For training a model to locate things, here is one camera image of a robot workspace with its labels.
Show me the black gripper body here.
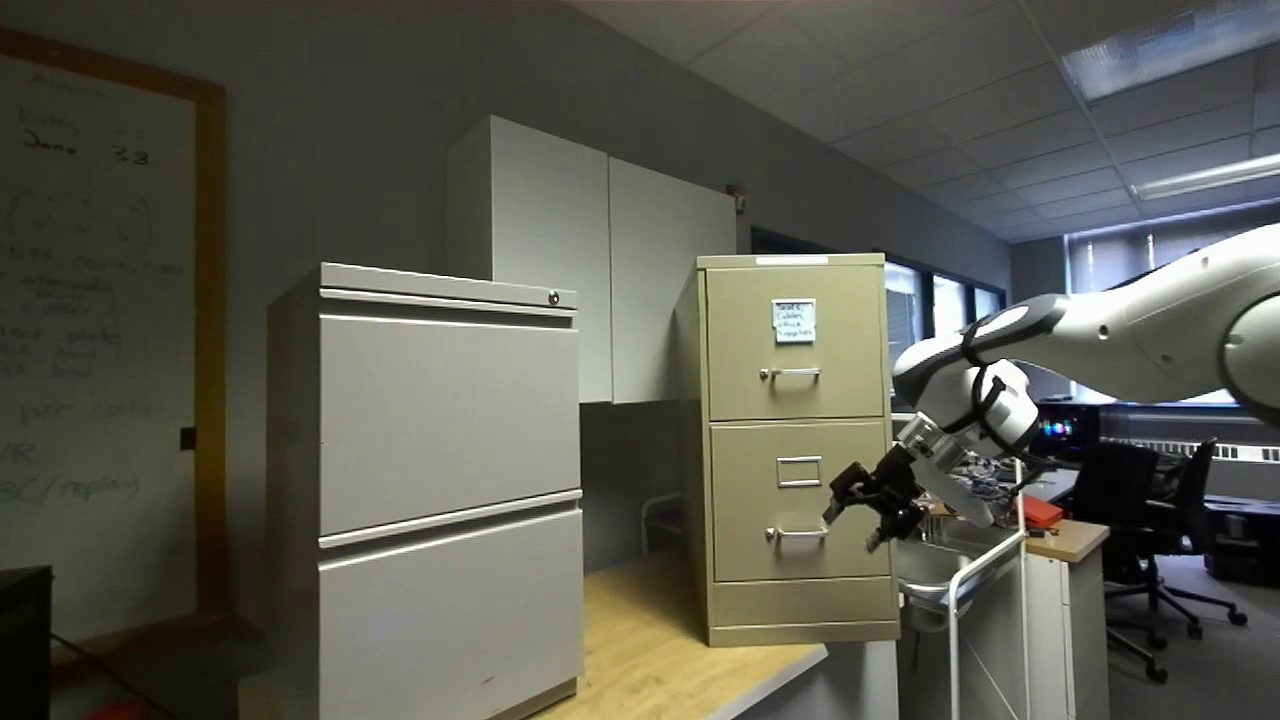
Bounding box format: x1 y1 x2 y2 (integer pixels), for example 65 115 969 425
864 444 937 530

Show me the metal handle of plain drawer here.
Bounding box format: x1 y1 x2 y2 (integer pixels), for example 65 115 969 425
761 521 836 547

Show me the beige drawer without sticker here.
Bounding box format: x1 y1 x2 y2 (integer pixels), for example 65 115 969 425
704 415 895 589

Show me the beige drawer with sticker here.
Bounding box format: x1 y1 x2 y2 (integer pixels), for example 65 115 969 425
700 264 891 425

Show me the beige metal file cabinet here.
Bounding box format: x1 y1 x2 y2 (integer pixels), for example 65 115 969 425
673 253 902 651

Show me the grey lateral file cabinet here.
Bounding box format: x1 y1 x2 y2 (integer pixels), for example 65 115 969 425
264 260 586 720

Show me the metal label holder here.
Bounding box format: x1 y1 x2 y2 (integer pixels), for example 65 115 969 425
773 450 828 492

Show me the grey bin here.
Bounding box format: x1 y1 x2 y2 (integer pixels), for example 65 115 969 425
891 534 969 720

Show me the red object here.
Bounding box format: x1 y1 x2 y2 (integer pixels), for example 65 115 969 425
1018 496 1066 534

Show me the small wooden top table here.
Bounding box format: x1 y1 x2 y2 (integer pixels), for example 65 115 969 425
1018 516 1114 720

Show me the white paper label sticker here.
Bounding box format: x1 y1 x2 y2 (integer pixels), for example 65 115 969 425
767 291 819 347

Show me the window strip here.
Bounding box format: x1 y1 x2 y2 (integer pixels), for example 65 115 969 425
879 260 1010 365

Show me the black office chair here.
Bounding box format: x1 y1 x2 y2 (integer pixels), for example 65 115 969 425
1148 435 1250 632
1062 435 1179 687

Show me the black desk with equipment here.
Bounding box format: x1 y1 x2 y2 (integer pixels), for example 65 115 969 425
1194 488 1280 592

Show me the narrow ceiling light strip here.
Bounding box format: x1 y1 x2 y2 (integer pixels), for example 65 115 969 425
1132 149 1280 205

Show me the large ceiling light panel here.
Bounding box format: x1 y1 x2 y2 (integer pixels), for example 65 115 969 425
1057 0 1280 105

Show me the white metal rail frame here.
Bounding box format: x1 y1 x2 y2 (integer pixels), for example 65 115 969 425
940 492 1035 720

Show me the metal handle of stickered drawer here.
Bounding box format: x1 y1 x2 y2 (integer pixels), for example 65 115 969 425
756 358 828 397

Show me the white wall cabinet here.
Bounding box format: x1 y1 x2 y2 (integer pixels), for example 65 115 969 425
443 110 742 407

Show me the whiteboard with wooden frame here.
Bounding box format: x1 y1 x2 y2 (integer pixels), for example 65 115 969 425
0 29 232 647

